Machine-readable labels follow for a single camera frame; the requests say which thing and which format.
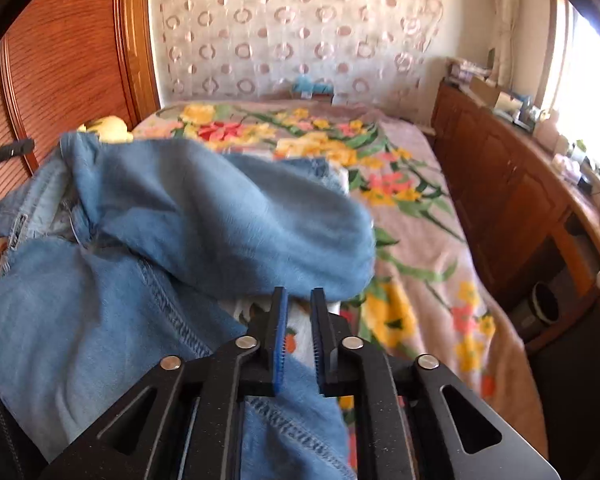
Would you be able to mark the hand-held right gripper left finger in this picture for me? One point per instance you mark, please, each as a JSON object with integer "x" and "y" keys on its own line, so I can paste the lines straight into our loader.
{"x": 280, "y": 340}

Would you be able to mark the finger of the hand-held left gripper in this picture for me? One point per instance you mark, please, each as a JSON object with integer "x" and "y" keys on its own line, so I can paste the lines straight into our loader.
{"x": 17, "y": 149}

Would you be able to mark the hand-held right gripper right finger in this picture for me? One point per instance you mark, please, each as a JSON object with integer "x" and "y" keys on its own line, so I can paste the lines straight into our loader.
{"x": 320, "y": 345}

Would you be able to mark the blue denim pants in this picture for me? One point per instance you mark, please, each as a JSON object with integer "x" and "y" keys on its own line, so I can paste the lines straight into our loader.
{"x": 205, "y": 210}

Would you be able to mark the yellow plush toy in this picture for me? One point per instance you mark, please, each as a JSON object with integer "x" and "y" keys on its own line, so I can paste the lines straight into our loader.
{"x": 110, "y": 127}

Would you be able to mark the slatted wooden wardrobe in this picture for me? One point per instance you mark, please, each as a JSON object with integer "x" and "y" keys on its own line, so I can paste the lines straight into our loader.
{"x": 70, "y": 60}

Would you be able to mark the floral blanket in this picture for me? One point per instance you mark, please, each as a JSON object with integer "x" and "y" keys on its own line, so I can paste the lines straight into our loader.
{"x": 405, "y": 210}

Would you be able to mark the black waste bin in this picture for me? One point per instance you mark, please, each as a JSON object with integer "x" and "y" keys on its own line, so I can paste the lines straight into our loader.
{"x": 545, "y": 305}

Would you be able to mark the long wooden cabinet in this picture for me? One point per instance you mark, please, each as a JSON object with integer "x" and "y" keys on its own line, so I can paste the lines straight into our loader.
{"x": 490, "y": 175}

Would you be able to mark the blue plastic bag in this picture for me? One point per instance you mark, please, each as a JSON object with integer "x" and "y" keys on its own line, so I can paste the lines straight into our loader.
{"x": 310, "y": 85}

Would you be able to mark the sheer circle-pattern curtain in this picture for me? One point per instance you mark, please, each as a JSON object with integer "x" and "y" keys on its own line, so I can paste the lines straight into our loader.
{"x": 290, "y": 25}

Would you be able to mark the open cardboard box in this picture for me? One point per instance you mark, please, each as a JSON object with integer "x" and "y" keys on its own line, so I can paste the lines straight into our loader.
{"x": 495, "y": 95}

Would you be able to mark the pale pink bottle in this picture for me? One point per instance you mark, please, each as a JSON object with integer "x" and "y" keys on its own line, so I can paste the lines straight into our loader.
{"x": 546, "y": 127}

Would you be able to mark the white window curtain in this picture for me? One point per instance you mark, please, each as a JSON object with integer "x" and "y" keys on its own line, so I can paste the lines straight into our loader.
{"x": 500, "y": 20}

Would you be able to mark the window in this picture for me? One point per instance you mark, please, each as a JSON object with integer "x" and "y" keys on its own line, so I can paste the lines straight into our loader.
{"x": 590, "y": 85}

